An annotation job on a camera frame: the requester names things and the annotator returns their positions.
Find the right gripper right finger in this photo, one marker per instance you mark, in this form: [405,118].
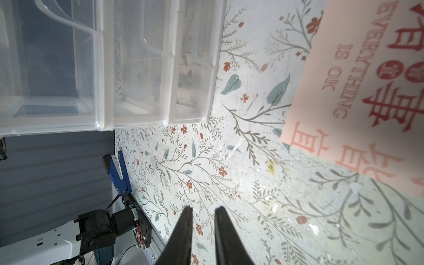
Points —
[229,249]

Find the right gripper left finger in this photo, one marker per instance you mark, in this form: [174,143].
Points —
[178,250]

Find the cream floral postcard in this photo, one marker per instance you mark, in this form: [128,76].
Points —
[360,102]

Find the clear plastic drawer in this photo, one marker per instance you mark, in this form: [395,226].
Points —
[199,36]
[140,57]
[52,67]

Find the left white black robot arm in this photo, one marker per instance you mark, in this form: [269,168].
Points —
[67,243]

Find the blue stapler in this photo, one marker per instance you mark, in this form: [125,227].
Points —
[117,170]

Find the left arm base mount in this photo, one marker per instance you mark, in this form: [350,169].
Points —
[143,228]

